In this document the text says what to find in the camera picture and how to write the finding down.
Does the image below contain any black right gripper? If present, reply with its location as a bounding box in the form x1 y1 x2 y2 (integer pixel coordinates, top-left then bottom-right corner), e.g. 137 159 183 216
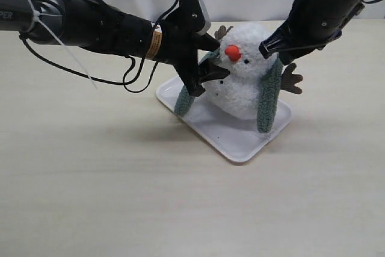
259 0 365 66

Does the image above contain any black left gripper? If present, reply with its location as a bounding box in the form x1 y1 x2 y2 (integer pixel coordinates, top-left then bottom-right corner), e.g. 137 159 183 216
147 22 230 96

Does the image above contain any green knitted scarf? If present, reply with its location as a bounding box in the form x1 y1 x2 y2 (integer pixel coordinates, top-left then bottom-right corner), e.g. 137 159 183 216
174 49 283 135

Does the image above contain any white plush snowman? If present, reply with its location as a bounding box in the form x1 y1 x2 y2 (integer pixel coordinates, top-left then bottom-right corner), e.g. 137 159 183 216
202 22 304 120

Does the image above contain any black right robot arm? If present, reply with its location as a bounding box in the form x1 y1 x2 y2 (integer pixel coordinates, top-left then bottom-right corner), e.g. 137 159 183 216
259 0 367 64

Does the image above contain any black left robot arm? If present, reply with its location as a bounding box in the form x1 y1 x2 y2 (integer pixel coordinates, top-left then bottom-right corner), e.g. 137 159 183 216
1 0 229 96

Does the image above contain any white rectangular plastic tray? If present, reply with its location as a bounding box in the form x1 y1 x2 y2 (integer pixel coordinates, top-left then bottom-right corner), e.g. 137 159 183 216
155 75 292 166

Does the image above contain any white zip tie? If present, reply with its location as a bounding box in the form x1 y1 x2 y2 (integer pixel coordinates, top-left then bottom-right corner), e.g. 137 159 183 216
26 0 97 89

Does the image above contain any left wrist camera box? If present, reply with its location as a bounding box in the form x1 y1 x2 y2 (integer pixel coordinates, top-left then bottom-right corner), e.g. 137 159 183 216
166 0 211 36

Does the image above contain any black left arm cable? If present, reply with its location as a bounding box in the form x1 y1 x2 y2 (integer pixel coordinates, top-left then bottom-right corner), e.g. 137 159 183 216
19 0 181 94

